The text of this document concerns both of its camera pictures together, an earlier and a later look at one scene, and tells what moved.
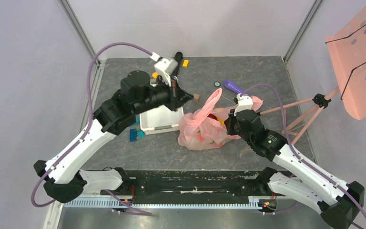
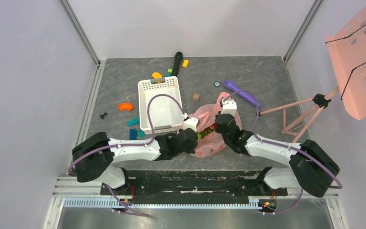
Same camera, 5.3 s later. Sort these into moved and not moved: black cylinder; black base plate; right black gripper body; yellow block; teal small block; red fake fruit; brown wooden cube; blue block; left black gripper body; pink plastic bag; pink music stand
Moved: red fake fruit; pink plastic bag; left black gripper body; right black gripper body
Not moved: blue block; brown wooden cube; yellow block; pink music stand; black base plate; teal small block; black cylinder
